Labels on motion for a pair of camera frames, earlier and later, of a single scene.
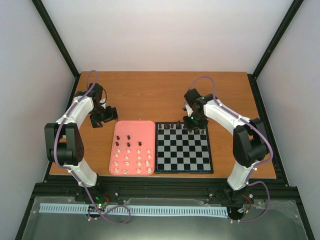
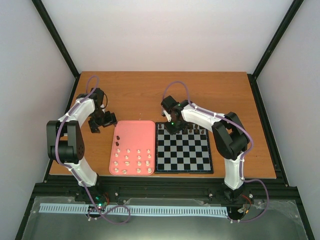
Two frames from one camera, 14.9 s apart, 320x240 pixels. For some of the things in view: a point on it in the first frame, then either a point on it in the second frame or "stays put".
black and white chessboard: [178, 150] stays put
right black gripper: [189, 126] → [172, 131]
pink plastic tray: [133, 149] stays put
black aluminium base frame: [165, 208] stays put
